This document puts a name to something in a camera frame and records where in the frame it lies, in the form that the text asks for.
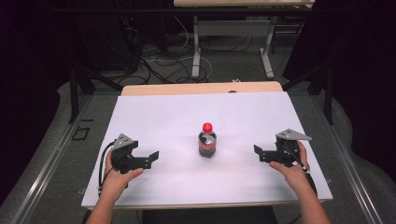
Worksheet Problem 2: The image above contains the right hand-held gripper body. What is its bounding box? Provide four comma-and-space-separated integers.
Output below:
275, 128, 313, 168

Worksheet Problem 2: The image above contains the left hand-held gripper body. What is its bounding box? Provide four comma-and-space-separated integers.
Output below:
110, 133, 139, 175

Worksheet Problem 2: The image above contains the dark soda bottle red label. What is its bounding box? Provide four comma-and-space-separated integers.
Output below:
198, 130, 218, 159

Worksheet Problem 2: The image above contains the person's right hand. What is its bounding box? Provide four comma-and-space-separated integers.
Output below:
269, 140, 313, 192

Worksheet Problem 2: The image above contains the person's left hand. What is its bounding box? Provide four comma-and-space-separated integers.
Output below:
100, 150, 145, 203

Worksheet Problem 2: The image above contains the white board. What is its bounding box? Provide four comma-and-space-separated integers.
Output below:
81, 91, 333, 208

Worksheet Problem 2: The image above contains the black metal stand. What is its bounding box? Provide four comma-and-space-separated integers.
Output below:
68, 60, 124, 124
281, 60, 336, 126

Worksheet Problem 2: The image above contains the wooden table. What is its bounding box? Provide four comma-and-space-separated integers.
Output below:
86, 80, 329, 211

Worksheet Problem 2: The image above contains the dark computer tower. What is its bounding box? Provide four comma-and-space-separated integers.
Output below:
76, 13, 139, 72

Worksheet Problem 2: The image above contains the white-legged desk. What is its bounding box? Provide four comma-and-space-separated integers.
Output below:
173, 0, 316, 80

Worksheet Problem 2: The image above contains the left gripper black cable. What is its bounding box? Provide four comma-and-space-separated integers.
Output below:
98, 141, 117, 196

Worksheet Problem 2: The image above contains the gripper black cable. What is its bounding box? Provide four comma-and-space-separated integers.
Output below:
281, 144, 318, 198
98, 141, 117, 196

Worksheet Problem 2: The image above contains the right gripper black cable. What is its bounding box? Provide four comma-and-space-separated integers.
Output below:
281, 144, 318, 198

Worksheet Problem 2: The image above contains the metal floor rail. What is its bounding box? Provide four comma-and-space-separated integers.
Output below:
8, 93, 95, 224
310, 92, 385, 224

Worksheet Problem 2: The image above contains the tangle of black floor cables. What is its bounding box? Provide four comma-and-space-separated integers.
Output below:
118, 17, 254, 86

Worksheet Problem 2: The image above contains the white floor cable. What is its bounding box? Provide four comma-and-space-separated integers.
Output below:
146, 15, 214, 82

